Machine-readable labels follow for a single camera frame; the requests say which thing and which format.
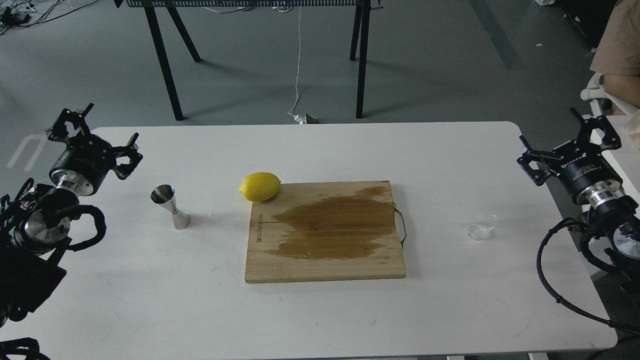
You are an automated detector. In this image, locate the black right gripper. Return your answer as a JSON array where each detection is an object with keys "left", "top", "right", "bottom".
[{"left": 517, "top": 107, "right": 624, "bottom": 205}]

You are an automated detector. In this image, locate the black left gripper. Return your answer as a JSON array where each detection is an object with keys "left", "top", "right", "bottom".
[{"left": 46, "top": 103, "right": 143, "bottom": 196}]

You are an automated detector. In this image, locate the steel double jigger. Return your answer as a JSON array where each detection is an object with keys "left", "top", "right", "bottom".
[{"left": 150, "top": 184, "right": 191, "bottom": 230}]

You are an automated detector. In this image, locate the small clear plastic cup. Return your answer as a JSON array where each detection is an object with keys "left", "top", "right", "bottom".
[{"left": 466, "top": 210, "right": 498, "bottom": 240}]

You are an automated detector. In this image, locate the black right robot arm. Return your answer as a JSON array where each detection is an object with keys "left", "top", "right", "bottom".
[{"left": 517, "top": 108, "right": 639, "bottom": 335}]

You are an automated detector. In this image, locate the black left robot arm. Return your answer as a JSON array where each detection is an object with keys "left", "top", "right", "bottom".
[{"left": 0, "top": 104, "right": 143, "bottom": 325}]

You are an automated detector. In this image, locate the white office chair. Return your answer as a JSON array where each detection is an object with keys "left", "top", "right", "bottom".
[{"left": 580, "top": 71, "right": 639, "bottom": 117}]

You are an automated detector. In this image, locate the person in beige shirt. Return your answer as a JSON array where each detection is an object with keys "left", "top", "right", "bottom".
[{"left": 590, "top": 0, "right": 640, "bottom": 107}]

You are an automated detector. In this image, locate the yellow lemon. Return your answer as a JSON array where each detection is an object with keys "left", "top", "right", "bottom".
[{"left": 238, "top": 172, "right": 281, "bottom": 202}]

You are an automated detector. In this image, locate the wooden cutting board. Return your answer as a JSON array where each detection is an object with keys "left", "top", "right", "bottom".
[{"left": 244, "top": 180, "right": 407, "bottom": 284}]

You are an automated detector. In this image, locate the white hanging cable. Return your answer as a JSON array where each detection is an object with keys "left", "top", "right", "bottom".
[{"left": 287, "top": 6, "right": 319, "bottom": 125}]

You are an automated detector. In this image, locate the black metal table frame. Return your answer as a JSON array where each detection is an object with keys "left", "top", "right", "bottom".
[{"left": 112, "top": 0, "right": 383, "bottom": 123}]

